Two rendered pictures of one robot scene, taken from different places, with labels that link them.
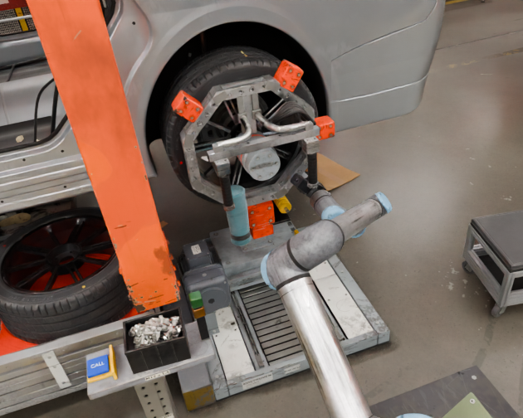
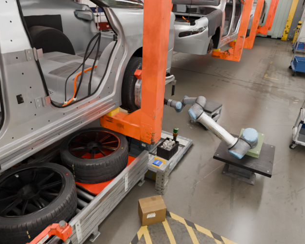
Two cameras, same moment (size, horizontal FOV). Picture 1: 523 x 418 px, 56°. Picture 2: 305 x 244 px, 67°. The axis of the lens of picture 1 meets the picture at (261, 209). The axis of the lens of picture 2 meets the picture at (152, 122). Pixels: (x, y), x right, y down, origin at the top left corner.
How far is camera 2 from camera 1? 1.90 m
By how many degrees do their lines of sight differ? 40
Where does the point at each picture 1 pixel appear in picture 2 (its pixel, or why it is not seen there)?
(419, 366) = (204, 146)
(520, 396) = not seen: hidden behind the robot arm
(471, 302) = (199, 129)
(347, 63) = not seen: hidden behind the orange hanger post
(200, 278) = not seen: hidden behind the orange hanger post
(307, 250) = (204, 102)
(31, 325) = (109, 170)
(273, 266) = (195, 111)
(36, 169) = (93, 105)
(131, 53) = (120, 56)
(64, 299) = (121, 153)
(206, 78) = (140, 65)
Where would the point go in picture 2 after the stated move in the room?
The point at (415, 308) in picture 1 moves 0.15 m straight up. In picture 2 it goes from (189, 135) to (190, 126)
